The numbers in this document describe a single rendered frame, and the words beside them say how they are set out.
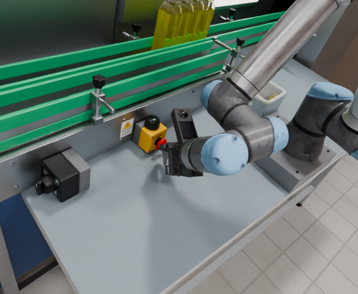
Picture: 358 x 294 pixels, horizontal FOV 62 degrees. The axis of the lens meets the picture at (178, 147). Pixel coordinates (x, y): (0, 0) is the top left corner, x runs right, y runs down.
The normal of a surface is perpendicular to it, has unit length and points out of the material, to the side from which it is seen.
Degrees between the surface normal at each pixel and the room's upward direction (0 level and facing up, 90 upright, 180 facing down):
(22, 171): 90
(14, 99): 90
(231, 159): 45
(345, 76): 90
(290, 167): 3
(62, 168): 0
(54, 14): 90
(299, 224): 0
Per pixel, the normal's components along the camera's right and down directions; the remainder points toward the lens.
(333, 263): 0.23, -0.72
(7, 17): 0.71, 0.59
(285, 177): -0.74, 0.30
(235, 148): 0.37, -0.01
